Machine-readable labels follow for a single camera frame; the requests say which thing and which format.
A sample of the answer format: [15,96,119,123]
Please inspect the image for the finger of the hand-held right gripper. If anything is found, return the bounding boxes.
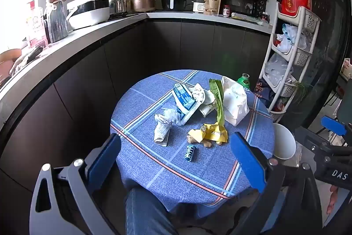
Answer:
[320,115,348,146]
[295,126,334,154]

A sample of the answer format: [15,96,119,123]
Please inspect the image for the white plastic bag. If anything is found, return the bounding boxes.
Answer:
[266,53,295,85]
[276,24,308,53]

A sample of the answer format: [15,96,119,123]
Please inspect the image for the yellow snack wrapper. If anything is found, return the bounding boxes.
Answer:
[188,123,229,143]

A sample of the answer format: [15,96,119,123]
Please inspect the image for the person's right hand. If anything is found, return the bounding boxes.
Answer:
[327,185,339,215]

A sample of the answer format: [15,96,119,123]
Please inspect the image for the large white electric cooker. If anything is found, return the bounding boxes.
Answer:
[66,0,110,31]

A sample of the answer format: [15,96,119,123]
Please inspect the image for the white paper wrapper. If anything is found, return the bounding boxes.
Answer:
[190,83,215,106]

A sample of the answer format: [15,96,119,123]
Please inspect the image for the blue white food packet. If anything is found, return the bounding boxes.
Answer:
[173,83,201,125]

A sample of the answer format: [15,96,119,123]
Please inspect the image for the white waste bin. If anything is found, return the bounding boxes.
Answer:
[272,123,297,160]

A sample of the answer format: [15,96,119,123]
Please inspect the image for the green vegetable leaf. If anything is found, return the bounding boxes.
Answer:
[209,79,226,128]

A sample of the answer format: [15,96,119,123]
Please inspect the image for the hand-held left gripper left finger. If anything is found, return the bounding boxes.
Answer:
[29,133,122,235]

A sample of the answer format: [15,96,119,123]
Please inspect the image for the crumpled clear plastic bag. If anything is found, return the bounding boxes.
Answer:
[162,108,183,127]

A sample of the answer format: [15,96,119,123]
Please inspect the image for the green onion stalks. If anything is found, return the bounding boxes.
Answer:
[293,80,312,99]

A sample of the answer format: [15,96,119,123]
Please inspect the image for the steel kettle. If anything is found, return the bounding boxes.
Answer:
[107,0,127,18]

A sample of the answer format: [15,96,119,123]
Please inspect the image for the ginger piece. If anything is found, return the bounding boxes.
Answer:
[187,134,212,148]

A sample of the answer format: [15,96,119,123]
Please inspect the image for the green plastic bottle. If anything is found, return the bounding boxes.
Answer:
[237,73,251,89]

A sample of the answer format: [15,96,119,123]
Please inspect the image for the kitchen counter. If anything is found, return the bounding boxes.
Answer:
[0,11,275,125]

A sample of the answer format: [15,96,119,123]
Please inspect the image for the white paper cup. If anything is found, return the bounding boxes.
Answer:
[199,101,216,117]

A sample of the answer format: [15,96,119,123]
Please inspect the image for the white storage rack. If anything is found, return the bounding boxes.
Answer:
[258,2,321,122]

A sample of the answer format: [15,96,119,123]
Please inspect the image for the dark blue shopping bag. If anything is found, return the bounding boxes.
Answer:
[254,79,275,109]

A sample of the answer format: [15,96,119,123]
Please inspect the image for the clear bottle with red label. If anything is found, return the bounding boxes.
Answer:
[26,0,48,49]

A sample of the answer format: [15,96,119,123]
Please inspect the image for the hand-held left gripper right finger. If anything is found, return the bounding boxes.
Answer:
[230,131,323,235]

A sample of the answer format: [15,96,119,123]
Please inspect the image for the small blue can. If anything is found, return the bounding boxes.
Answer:
[184,145,196,162]

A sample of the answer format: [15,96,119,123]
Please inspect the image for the grey cloth glove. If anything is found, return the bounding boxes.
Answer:
[9,46,44,76]

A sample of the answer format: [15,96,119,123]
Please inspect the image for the person's jeans leg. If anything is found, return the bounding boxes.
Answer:
[125,188,179,235]

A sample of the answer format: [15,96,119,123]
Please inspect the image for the black microwave oven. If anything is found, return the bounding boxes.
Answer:
[221,0,268,18]

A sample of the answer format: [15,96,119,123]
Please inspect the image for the brown snack pouch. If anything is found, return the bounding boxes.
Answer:
[203,0,222,16]

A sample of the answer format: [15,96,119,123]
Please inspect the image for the folded white printed wrapper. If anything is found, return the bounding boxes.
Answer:
[153,114,171,147]

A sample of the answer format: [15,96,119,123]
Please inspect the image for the glass jar with red lid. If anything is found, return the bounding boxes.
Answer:
[45,0,69,43]

